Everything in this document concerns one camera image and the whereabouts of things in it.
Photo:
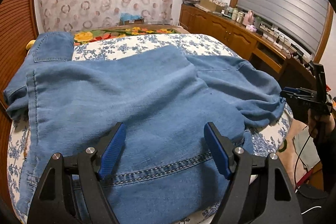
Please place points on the wooden cabinet counter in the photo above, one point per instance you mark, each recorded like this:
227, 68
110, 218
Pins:
223, 27

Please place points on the blue and white floral sheet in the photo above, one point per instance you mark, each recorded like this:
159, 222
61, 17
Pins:
147, 43

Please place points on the person's right forearm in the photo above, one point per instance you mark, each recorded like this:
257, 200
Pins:
328, 155

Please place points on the green bottle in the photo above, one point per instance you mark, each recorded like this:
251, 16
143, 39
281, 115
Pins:
257, 22

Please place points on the yellow plush toy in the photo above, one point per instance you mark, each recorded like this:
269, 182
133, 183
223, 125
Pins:
30, 45

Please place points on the open cardboard box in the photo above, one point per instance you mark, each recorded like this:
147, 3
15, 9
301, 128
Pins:
210, 5

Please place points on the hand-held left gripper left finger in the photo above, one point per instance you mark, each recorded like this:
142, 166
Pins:
113, 153

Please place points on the blue denim pants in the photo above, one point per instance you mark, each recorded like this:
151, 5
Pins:
131, 98

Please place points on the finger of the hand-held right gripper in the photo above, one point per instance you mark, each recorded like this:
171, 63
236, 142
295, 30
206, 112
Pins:
295, 90
295, 97

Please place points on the cardboard box with blue contents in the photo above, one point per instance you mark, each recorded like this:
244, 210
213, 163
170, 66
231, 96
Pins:
131, 19

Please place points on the row of toiletry bottles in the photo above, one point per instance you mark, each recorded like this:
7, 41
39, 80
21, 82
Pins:
235, 14

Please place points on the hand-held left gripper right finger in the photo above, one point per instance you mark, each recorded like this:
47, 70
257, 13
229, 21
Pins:
216, 150

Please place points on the pink bottle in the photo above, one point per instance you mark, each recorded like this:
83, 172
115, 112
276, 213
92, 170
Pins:
248, 18

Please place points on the orange flowered blanket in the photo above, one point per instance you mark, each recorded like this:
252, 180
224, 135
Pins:
110, 33

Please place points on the small pink box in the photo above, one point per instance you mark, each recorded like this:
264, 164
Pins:
250, 27

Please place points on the brown slatted wooden wardrobe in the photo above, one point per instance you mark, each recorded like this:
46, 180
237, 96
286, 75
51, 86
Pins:
15, 29

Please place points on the person's right hand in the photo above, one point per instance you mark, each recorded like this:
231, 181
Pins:
311, 125

